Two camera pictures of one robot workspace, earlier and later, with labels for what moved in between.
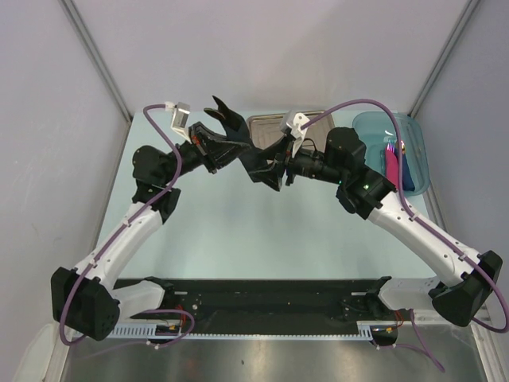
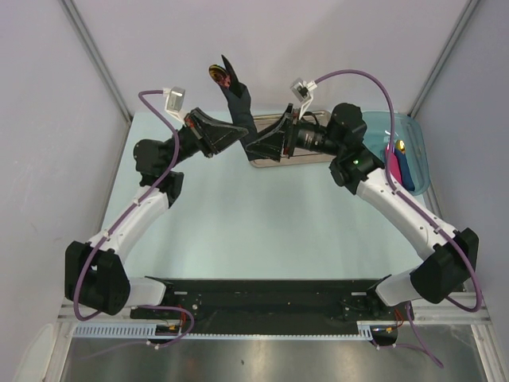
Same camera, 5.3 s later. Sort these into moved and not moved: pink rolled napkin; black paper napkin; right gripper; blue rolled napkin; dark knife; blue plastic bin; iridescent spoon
Moved: dark knife; black paper napkin; iridescent spoon; right gripper
Not moved: blue plastic bin; pink rolled napkin; blue rolled napkin
